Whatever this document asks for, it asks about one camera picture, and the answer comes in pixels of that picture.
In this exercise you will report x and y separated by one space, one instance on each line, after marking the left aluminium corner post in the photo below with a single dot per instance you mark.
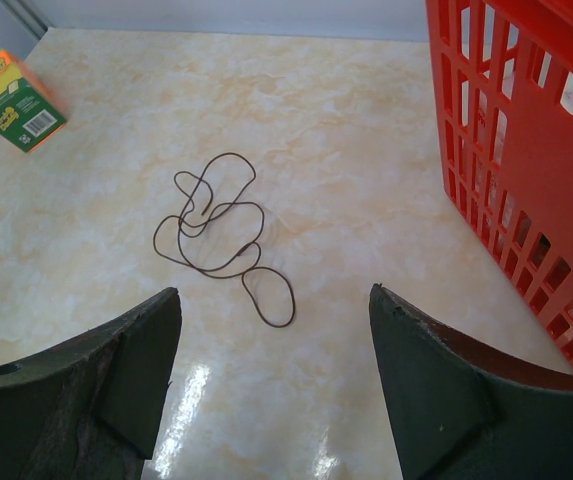
29 16

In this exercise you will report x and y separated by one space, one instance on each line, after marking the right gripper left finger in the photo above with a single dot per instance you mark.
91 406

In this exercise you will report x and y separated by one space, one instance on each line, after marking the red plastic shopping basket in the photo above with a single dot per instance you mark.
503 82

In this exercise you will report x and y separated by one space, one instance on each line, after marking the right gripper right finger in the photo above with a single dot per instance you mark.
461 409

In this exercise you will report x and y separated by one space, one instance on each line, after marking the small green box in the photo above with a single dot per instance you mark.
27 118

